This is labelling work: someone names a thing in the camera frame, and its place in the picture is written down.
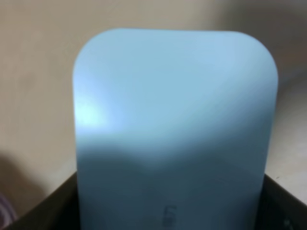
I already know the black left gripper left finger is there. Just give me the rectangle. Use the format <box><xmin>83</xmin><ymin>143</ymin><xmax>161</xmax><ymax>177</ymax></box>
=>
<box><xmin>0</xmin><ymin>173</ymin><xmax>81</xmax><ymax>230</ymax></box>

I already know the teal saucepan with handle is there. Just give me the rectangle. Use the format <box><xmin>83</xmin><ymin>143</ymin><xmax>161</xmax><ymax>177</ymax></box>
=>
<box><xmin>73</xmin><ymin>28</ymin><xmax>278</xmax><ymax>230</ymax></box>

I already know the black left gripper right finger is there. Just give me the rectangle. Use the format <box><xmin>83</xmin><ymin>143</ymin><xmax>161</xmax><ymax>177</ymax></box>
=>
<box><xmin>258</xmin><ymin>175</ymin><xmax>307</xmax><ymax>230</ymax></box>

